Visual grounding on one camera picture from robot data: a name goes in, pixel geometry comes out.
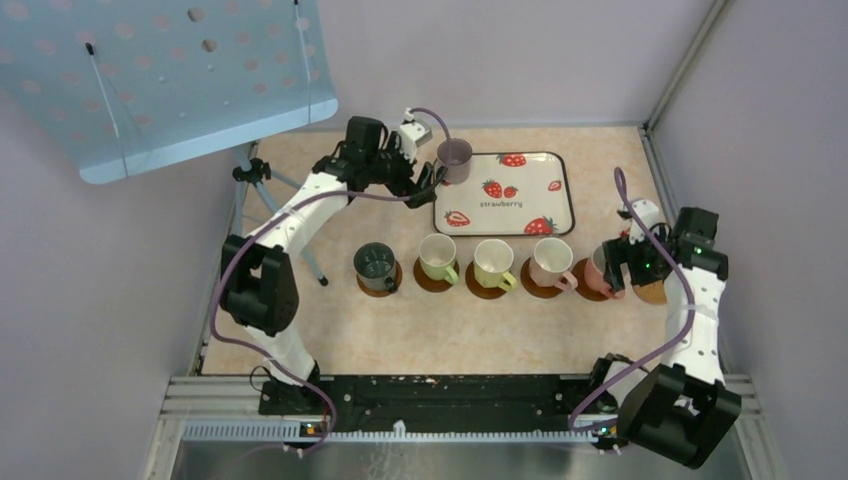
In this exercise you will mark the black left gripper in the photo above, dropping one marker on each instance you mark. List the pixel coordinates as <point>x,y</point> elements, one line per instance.
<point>418,192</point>

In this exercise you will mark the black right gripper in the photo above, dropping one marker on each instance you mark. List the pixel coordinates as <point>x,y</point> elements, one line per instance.
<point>618,251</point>

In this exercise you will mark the pink mug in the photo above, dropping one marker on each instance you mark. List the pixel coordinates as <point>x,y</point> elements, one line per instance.
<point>550,265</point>
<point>599,259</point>

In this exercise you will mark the brown round coaster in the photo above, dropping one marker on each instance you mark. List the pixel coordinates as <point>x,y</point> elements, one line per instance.
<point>480,288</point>
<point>538,291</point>
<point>583,285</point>
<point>435,286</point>
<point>388,286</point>

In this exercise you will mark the purple grey mug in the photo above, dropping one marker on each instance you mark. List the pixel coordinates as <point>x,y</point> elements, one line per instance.
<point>455,154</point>

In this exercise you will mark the light woven round coaster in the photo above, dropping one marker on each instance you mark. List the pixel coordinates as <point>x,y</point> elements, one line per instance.
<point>652,293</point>

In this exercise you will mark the cream mug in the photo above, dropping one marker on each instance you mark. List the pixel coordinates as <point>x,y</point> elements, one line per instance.
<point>437,257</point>

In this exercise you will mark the dark green mug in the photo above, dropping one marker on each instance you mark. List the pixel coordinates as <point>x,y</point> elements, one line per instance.
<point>374,260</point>

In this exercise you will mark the yellow green mug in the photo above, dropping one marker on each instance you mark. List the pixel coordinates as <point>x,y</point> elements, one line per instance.
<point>493,260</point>

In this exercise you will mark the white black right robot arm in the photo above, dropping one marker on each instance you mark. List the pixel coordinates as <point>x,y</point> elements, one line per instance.
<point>681,409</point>

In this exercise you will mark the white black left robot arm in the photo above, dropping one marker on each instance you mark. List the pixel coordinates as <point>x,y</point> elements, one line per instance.
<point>257,286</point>

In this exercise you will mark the white tray with black rim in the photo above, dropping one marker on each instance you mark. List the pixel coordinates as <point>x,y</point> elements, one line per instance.
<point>507,195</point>

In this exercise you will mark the grey tripod stand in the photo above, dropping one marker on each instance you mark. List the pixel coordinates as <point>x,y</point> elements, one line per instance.
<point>245,153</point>

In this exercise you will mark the light blue perforated board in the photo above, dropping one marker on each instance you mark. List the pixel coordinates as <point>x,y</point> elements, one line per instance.
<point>127,87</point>

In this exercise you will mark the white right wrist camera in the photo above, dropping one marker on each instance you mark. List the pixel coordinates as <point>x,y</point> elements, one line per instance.
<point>649,213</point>

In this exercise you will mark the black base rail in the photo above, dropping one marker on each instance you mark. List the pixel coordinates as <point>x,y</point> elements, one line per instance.
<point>435,404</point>

